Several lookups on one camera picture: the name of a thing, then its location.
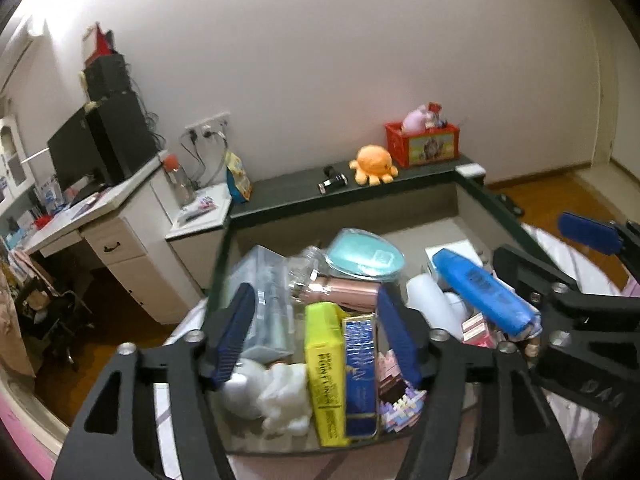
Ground pink plush toy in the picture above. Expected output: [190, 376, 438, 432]
[402, 105, 433, 132]

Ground red gift box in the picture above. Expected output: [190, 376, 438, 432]
[82, 22, 116, 63]

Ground black computer tower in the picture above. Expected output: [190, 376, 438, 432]
[85, 91, 158, 186]

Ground white flat box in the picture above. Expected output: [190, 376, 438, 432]
[425, 243, 483, 281]

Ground white glass door cabinet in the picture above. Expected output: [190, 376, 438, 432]
[0, 115, 31, 191]

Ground clear bottle orange cap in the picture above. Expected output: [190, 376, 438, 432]
[162, 155, 195, 206]

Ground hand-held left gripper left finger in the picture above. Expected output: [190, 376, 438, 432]
[52, 282, 257, 480]

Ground yellow box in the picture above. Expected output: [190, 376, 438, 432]
[304, 302, 352, 448]

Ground white desk with drawers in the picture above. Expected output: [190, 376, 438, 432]
[22, 152, 211, 326]

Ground low cabinet dark top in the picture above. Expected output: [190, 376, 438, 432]
[230, 154, 486, 221]

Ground white wall outlet strip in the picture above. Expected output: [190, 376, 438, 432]
[185, 111, 232, 133]

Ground white figurine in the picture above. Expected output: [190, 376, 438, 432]
[220, 360, 266, 418]
[257, 362, 313, 436]

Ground yellow snack bag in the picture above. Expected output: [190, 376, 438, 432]
[225, 151, 253, 204]

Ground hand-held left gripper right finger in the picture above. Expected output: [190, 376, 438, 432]
[376, 287, 571, 480]

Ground clear tissue packet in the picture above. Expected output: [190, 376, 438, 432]
[225, 245, 301, 363]

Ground black chair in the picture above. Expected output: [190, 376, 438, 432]
[15, 280, 93, 371]

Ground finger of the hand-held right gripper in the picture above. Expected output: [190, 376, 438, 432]
[557, 211, 640, 281]
[492, 244, 640, 346]

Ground black computer monitor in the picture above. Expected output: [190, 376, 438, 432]
[47, 110, 108, 196]

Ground black power cables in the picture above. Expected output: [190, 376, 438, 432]
[179, 127, 228, 186]

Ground white rounded container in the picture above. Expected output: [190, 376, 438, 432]
[405, 274, 468, 341]

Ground striped white tablecloth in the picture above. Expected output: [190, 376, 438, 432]
[150, 225, 640, 480]

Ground clear glass bottle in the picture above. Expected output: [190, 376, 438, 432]
[287, 245, 331, 306]

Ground small pink box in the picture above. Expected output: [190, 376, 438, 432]
[462, 312, 501, 348]

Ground blue box gold trim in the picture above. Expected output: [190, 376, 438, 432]
[341, 312, 379, 441]

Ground small black silver gadget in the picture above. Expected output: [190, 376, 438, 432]
[317, 165, 348, 195]

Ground black speaker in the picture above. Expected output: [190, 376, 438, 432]
[82, 54, 130, 102]

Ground white door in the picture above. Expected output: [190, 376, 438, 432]
[592, 25, 640, 171]

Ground orange octopus plush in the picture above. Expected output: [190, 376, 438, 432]
[349, 145, 399, 186]

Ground white side table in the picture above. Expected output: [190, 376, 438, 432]
[166, 182, 233, 286]

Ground pink white block figure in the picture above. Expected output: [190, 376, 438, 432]
[375, 350, 426, 433]

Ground rose gold tube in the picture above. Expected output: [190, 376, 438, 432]
[306, 280, 383, 311]

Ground teal oval case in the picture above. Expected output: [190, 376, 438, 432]
[325, 227, 402, 281]

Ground red printed crate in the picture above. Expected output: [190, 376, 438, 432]
[385, 121, 462, 168]

